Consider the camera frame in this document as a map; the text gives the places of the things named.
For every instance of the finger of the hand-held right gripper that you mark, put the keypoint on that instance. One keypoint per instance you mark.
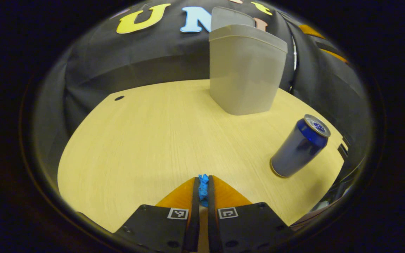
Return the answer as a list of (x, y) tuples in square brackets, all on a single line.
[(309, 31), (334, 55)]

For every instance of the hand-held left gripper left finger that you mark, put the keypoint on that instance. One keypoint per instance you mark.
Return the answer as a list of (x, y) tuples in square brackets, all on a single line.
[(195, 218)]

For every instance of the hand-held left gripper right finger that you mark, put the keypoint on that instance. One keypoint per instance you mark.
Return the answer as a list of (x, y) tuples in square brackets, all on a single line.
[(212, 218)]

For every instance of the blue paper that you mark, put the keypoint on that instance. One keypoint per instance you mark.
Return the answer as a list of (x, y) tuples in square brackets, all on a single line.
[(203, 189)]

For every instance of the white desktop garbage bin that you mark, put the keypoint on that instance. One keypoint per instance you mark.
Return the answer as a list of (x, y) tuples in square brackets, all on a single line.
[(244, 73)]

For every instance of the blue pop can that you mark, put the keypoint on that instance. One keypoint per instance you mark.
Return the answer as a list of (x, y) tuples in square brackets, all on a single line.
[(299, 147)]

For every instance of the black round desk grommet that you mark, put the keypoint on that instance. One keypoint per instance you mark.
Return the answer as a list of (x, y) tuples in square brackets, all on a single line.
[(119, 98)]

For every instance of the black backdrop cloth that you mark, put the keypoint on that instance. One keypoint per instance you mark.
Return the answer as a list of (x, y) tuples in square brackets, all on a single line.
[(135, 59)]

